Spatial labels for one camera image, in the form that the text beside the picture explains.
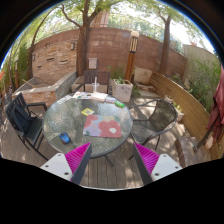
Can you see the round glass patio table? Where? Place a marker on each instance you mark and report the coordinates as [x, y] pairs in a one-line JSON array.
[[64, 116]]

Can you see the yellow sticky note pad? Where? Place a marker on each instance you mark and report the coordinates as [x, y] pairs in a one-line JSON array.
[[87, 112]]

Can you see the blue computer mouse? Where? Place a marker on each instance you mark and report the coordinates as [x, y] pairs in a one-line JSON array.
[[65, 138]]

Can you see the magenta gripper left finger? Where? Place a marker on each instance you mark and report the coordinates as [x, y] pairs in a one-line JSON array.
[[70, 166]]

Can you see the white square planter box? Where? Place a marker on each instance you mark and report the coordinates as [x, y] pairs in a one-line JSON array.
[[122, 90]]

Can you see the folded red patio umbrella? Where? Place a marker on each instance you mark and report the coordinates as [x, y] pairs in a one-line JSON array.
[[216, 121]]

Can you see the open magazine papers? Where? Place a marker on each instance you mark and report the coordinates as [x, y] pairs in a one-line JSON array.
[[90, 96]]

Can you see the green small object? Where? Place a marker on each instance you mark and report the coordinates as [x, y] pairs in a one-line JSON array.
[[119, 104]]

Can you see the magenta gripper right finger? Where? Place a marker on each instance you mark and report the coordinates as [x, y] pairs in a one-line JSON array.
[[153, 166]]

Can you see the stone raised planter bed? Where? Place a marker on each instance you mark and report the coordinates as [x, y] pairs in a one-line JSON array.
[[34, 92]]

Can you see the wooden garden lamp post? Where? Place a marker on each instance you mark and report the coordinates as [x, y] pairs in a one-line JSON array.
[[131, 56]]

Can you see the floral pink mouse pad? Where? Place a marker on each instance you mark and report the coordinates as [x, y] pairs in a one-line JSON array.
[[102, 126]]

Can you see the dark wooden chair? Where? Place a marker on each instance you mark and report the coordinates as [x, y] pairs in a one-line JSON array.
[[90, 77]]

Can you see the clear plastic cup with straw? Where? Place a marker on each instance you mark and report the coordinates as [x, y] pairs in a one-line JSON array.
[[95, 85]]

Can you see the curved wooden bench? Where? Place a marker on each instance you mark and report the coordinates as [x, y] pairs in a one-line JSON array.
[[195, 115]]

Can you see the large tree trunk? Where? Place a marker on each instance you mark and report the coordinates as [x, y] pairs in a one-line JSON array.
[[89, 10]]

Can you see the black slatted patio chair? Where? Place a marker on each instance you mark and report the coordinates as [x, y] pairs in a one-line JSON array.
[[28, 127]]

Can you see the black mesh metal chair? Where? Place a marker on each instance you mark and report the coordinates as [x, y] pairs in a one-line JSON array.
[[160, 120]]

